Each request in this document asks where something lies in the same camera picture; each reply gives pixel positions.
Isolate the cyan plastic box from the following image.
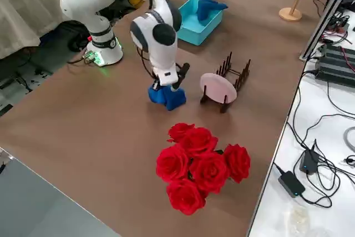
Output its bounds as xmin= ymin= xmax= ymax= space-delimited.
xmin=176 ymin=0 xmax=225 ymax=46

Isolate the blue square rag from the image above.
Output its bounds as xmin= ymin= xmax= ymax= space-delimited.
xmin=195 ymin=0 xmax=229 ymax=22
xmin=148 ymin=84 xmax=187 ymax=111

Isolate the aluminium frame post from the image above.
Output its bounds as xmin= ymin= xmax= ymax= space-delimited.
xmin=298 ymin=0 xmax=354 ymax=62

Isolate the black power adapter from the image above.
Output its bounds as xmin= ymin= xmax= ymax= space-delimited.
xmin=278 ymin=170 xmax=306 ymax=198

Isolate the dark wooden dish rack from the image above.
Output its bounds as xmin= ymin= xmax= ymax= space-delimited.
xmin=200 ymin=51 xmax=252 ymax=114

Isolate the black ribbed power supply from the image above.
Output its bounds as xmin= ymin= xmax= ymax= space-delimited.
xmin=315 ymin=43 xmax=355 ymax=87

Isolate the beige curtain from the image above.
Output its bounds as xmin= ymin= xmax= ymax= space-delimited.
xmin=0 ymin=0 xmax=73 ymax=60

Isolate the red rose bouquet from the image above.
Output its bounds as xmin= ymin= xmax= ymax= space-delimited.
xmin=155 ymin=122 xmax=252 ymax=217

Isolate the grey cable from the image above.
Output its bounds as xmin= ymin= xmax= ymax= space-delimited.
xmin=343 ymin=126 xmax=355 ymax=149

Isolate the white side table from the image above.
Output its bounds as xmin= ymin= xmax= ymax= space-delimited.
xmin=248 ymin=0 xmax=355 ymax=237

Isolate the black hub with cables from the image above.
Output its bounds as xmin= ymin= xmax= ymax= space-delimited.
xmin=298 ymin=139 xmax=320 ymax=175

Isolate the white round plate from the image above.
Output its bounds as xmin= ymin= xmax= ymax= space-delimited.
xmin=200 ymin=72 xmax=238 ymax=104

